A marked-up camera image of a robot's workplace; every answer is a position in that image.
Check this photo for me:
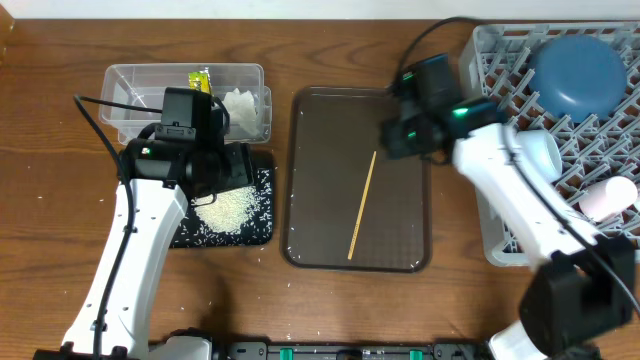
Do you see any white tissue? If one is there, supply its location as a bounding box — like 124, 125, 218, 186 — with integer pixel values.
223, 88, 259, 137

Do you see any yellow green snack wrapper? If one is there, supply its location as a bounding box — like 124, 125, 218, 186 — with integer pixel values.
188, 69, 212, 95

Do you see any light blue rice bowl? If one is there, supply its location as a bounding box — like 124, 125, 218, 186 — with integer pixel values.
516, 130, 562, 183

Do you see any dark blue plate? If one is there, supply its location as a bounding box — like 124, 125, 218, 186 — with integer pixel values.
529, 35, 626, 123

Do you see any pink white cup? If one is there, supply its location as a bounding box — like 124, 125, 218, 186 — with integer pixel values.
578, 176, 638, 222

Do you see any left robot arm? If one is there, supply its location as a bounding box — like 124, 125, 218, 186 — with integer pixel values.
34, 87, 256, 359

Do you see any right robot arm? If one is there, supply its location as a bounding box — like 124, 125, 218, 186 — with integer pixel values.
380, 54, 639, 359

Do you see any clear plastic waste bin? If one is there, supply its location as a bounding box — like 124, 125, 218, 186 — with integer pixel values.
101, 63, 272, 144

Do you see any grey dishwasher rack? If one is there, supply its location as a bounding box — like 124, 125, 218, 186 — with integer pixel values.
457, 21, 640, 268

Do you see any pile of white rice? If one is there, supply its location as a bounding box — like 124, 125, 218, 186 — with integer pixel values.
191, 169, 274, 235

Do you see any brown serving tray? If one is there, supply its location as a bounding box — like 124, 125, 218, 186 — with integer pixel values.
281, 87, 432, 274

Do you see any black rectangular tray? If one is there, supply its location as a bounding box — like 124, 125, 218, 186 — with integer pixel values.
170, 151, 275, 248

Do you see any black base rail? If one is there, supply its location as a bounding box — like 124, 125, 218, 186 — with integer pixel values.
149, 327, 494, 360

